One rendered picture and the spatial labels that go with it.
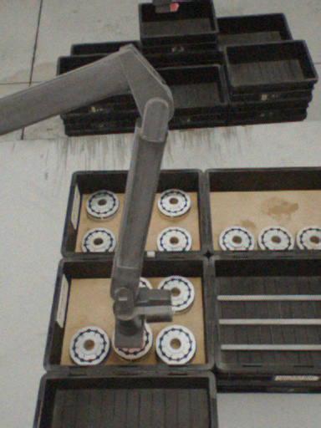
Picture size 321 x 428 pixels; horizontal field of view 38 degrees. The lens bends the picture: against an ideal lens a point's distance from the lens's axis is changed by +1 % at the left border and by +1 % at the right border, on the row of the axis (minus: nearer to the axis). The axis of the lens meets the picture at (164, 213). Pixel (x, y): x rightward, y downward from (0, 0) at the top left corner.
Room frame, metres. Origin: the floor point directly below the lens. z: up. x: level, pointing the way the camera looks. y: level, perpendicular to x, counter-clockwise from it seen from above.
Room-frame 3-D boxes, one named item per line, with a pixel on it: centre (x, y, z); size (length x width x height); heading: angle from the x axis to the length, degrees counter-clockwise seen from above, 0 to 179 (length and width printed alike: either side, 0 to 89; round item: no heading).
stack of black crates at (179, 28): (2.20, -0.12, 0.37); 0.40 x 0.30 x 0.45; 91
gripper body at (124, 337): (0.40, 0.09, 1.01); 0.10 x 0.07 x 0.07; 177
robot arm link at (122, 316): (0.40, 0.09, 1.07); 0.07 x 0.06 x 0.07; 90
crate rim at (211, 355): (0.46, 0.10, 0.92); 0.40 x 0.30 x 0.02; 87
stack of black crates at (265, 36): (2.20, -0.52, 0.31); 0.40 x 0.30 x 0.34; 91
